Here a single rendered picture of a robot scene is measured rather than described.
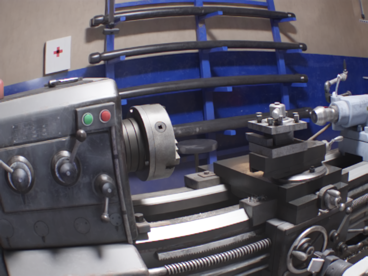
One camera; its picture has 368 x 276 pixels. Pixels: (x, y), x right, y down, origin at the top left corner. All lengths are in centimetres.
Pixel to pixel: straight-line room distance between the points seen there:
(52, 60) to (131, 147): 299
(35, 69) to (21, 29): 54
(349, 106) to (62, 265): 153
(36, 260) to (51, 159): 36
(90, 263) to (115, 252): 11
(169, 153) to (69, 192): 42
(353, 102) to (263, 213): 82
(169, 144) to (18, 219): 66
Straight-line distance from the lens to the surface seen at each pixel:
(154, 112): 163
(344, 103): 220
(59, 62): 451
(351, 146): 235
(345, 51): 656
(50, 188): 136
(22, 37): 461
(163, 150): 160
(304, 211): 162
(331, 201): 161
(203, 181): 201
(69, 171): 130
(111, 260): 140
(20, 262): 139
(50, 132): 134
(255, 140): 169
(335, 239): 176
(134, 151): 160
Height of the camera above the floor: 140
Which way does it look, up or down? 10 degrees down
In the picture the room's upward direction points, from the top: 4 degrees counter-clockwise
